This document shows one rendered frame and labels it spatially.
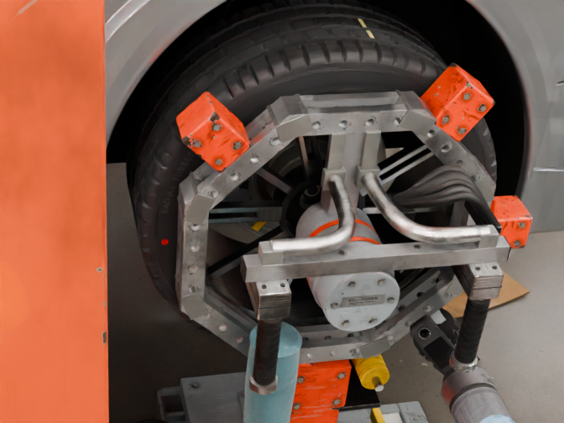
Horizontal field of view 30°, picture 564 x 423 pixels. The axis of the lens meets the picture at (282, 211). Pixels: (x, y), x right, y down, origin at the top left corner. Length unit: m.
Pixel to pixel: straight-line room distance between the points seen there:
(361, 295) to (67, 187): 0.68
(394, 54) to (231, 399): 0.97
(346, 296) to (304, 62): 0.38
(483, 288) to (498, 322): 1.42
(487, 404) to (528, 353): 1.16
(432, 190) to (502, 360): 1.33
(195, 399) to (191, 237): 0.73
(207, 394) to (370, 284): 0.81
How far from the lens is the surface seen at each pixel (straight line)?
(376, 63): 1.73
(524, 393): 2.89
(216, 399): 2.39
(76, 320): 1.28
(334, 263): 1.58
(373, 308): 1.72
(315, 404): 2.05
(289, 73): 1.69
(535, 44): 1.88
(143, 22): 1.65
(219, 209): 1.84
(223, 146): 1.64
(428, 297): 1.96
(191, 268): 1.78
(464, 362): 1.76
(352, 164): 1.72
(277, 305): 1.56
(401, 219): 1.62
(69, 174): 1.15
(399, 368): 2.86
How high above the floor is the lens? 1.94
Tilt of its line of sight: 35 degrees down
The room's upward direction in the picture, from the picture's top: 6 degrees clockwise
